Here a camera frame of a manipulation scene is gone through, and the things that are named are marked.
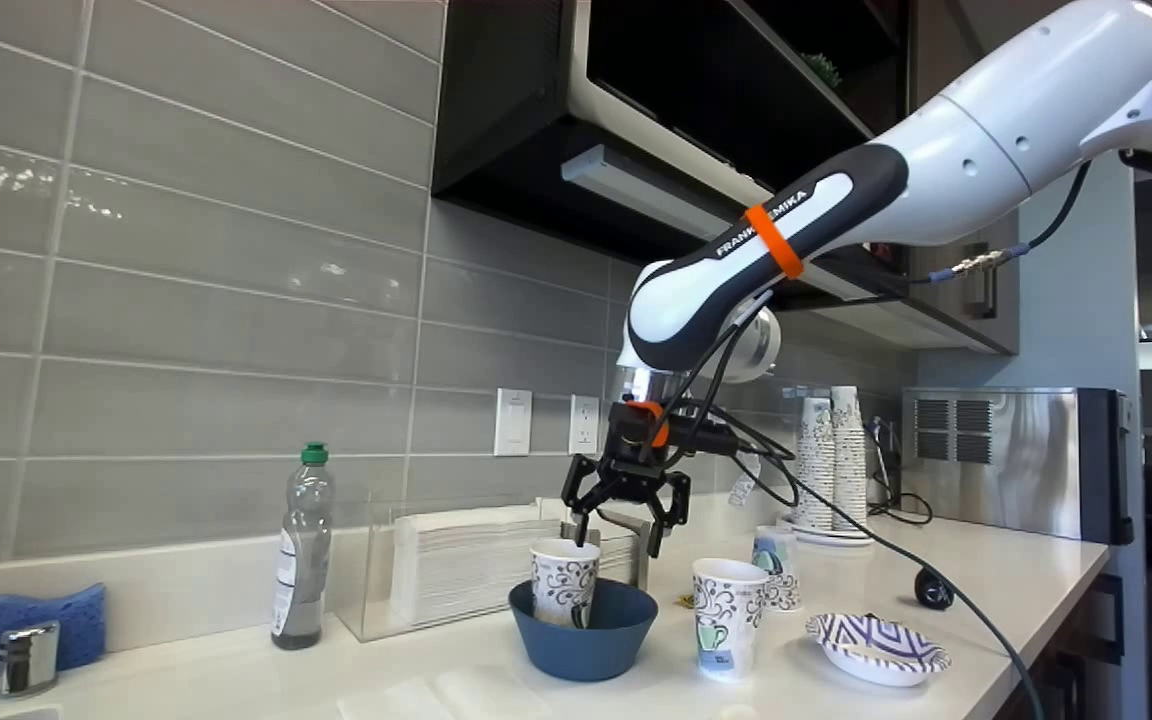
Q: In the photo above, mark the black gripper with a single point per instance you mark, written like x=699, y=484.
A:
x=628, y=463

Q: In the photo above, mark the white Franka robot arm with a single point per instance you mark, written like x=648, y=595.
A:
x=1000, y=147

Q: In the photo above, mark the blue bowl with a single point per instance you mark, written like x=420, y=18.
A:
x=600, y=653

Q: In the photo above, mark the tall stack of paper cups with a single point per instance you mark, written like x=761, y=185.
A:
x=814, y=463
x=850, y=452

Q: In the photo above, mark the upside-down patterned paper cup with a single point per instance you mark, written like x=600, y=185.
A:
x=785, y=560

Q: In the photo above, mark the clear acrylic holder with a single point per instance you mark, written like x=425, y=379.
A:
x=440, y=573

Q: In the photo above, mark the blue patterned paper plate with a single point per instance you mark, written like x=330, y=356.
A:
x=876, y=645

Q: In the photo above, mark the black round knob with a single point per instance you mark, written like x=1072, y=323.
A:
x=932, y=590

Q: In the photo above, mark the under-cabinet light strip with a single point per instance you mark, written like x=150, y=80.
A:
x=658, y=185

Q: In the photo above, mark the clear dish soap bottle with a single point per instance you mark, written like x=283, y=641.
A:
x=299, y=560

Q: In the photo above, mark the stainless steel appliance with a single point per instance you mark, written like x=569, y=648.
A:
x=1030, y=463

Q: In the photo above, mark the chrome metal fixture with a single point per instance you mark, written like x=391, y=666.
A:
x=26, y=662

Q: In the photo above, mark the white wall outlet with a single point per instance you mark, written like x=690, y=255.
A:
x=511, y=422
x=580, y=424

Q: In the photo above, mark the wrist camera with orange mount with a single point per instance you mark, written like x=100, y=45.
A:
x=700, y=435

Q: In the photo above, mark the black wall cabinet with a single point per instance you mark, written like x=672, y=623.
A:
x=511, y=80

